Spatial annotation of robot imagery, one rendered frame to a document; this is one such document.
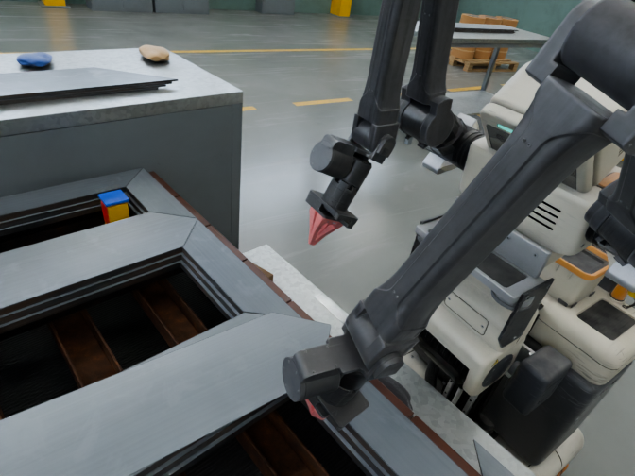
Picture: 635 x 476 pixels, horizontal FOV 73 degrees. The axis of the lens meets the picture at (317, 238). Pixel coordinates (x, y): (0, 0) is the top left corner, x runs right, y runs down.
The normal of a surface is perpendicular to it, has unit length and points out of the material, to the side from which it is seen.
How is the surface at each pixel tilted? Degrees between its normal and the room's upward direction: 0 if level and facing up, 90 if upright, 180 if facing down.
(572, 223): 98
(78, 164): 90
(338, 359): 14
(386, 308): 77
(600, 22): 63
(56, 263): 0
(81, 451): 0
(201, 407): 0
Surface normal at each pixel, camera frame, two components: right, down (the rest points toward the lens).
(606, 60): -0.92, 0.18
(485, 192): -0.83, -0.01
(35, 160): 0.66, 0.50
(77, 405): 0.13, -0.81
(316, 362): 0.24, -0.67
